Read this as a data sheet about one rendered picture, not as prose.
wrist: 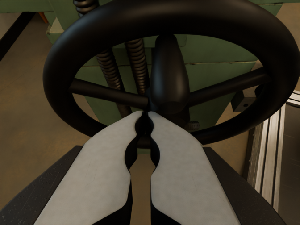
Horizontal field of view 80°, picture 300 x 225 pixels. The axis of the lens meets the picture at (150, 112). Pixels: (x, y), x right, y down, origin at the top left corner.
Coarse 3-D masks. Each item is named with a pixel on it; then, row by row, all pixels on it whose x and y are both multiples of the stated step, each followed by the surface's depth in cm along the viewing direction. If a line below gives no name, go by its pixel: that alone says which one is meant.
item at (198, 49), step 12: (48, 36) 35; (192, 36) 35; (204, 36) 35; (144, 48) 37; (180, 48) 37; (192, 48) 37; (204, 48) 37; (216, 48) 37; (228, 48) 37; (240, 48) 37; (96, 60) 40; (120, 60) 40; (192, 60) 40; (204, 60) 40; (216, 60) 40; (228, 60) 40; (240, 60) 40; (252, 60) 40
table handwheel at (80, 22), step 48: (144, 0) 11; (192, 0) 11; (240, 0) 12; (96, 48) 14; (288, 48) 14; (48, 96) 19; (96, 96) 20; (144, 96) 22; (192, 96) 21; (288, 96) 20; (144, 144) 34
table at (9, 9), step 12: (0, 0) 29; (12, 0) 29; (24, 0) 29; (36, 0) 29; (252, 0) 29; (264, 0) 29; (276, 0) 29; (288, 0) 29; (0, 12) 30; (12, 12) 30; (156, 36) 24; (180, 36) 24; (120, 48) 25
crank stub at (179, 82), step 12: (168, 36) 13; (156, 48) 12; (168, 48) 12; (156, 60) 12; (168, 60) 11; (180, 60) 11; (156, 72) 11; (168, 72) 10; (180, 72) 11; (156, 84) 10; (168, 84) 10; (180, 84) 10; (156, 96) 10; (168, 96) 10; (180, 96) 10; (168, 108) 11; (180, 108) 11
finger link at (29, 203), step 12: (72, 156) 8; (48, 168) 7; (60, 168) 7; (36, 180) 7; (48, 180) 7; (60, 180) 7; (24, 192) 6; (36, 192) 6; (48, 192) 6; (12, 204) 6; (24, 204) 6; (36, 204) 6; (0, 216) 6; (12, 216) 6; (24, 216) 6; (36, 216) 6
